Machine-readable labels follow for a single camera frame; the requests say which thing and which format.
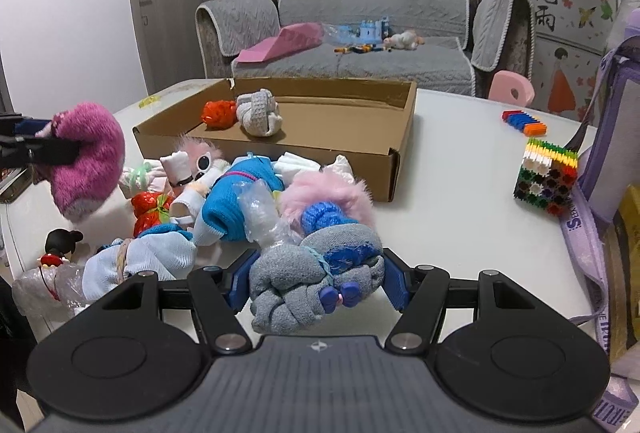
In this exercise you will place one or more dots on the cardboard box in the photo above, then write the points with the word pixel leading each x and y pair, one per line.
pixel 320 148

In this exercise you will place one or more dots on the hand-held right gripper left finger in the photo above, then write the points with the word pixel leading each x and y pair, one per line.
pixel 240 282

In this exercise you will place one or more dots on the white sock roll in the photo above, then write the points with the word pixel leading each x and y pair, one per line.
pixel 187 205
pixel 176 168

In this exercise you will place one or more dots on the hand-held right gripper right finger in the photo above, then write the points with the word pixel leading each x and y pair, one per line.
pixel 398 284

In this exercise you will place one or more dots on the colourful block cube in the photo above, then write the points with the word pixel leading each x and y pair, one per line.
pixel 545 175

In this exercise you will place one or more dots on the pink sock bundle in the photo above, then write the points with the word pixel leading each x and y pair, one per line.
pixel 90 153

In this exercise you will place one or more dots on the grey white sock bundle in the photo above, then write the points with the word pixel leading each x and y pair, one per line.
pixel 257 113

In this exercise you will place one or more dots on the white plush toy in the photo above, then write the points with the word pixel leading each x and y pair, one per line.
pixel 404 40

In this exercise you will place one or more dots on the yellow packet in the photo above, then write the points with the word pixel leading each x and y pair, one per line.
pixel 625 273

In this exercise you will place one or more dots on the light blue sock bundle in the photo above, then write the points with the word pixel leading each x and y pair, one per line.
pixel 150 258

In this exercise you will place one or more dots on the pink plastic chair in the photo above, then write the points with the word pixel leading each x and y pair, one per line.
pixel 510 87

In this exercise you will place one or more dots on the white green sock bundle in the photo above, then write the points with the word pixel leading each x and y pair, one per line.
pixel 140 177

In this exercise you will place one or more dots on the orange mesh ball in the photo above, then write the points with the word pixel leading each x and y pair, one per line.
pixel 218 114

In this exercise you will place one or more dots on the white cloth piece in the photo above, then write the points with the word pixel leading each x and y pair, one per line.
pixel 342 168

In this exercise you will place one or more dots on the red plastic wrapper bundle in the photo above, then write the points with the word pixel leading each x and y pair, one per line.
pixel 147 210

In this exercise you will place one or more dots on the crumpled clear plastic bag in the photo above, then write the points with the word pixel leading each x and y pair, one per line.
pixel 40 288

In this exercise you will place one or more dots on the pink foam pad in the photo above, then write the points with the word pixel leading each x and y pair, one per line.
pixel 277 44

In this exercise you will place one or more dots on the pink fluffy toy with sunglasses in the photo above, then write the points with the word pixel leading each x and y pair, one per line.
pixel 202 160

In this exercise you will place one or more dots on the clear plastic bag bundle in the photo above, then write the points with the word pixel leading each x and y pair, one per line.
pixel 265 223

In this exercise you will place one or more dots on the purple bag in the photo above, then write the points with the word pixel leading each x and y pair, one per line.
pixel 617 128

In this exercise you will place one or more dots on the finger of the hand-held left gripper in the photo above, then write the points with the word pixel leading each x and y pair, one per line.
pixel 45 152
pixel 27 127

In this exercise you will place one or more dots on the fridge with flower stickers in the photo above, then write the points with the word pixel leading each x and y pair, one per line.
pixel 565 13

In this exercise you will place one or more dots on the grey covered sofa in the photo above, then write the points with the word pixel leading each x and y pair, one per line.
pixel 400 58

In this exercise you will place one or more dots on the small toy pieces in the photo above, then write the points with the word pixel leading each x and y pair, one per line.
pixel 357 48

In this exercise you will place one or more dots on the colourful block strip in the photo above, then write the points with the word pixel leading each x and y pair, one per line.
pixel 525 122

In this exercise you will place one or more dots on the grey sock bundle blue trim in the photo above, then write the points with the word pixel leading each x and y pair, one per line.
pixel 295 278

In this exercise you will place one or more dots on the yellow sticker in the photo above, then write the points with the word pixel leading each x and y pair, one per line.
pixel 149 101

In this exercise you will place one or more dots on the black haired figurine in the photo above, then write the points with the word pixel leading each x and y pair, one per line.
pixel 59 248

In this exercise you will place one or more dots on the blue toy castle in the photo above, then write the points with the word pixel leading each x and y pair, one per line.
pixel 370 30

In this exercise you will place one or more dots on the pink fluffy ball blue knit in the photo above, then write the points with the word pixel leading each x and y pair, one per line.
pixel 325 200

